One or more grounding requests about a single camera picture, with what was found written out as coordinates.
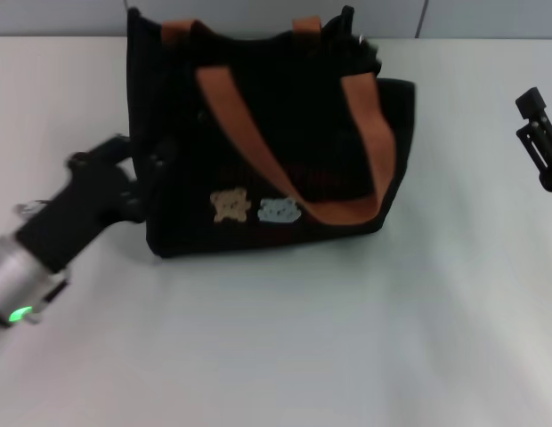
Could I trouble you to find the black food bag brown handles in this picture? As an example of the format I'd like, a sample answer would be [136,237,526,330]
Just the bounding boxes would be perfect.
[126,4,418,260]

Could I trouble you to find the left gripper cable with connector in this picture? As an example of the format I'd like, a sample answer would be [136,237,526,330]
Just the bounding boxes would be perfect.
[14,199,51,220]

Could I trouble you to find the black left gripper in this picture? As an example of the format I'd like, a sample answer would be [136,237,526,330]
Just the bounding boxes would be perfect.
[17,133,177,274]

